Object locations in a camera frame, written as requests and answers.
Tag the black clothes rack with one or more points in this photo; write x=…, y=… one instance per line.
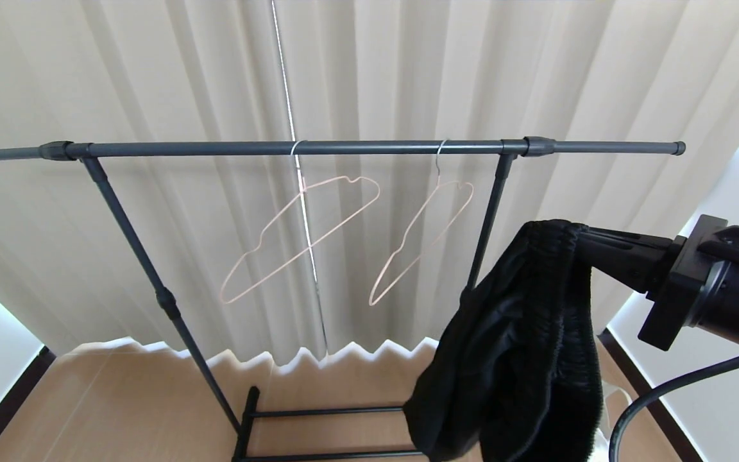
x=369, y=149

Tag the white laundry basket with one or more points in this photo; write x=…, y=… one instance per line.
x=614, y=401

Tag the black garment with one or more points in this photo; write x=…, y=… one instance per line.
x=510, y=372

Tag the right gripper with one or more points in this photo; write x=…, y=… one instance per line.
x=677, y=295

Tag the pink clothes hanger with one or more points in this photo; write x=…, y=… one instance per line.
x=472, y=191
x=378, y=189

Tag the beige curtain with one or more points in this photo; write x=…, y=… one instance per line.
x=151, y=70

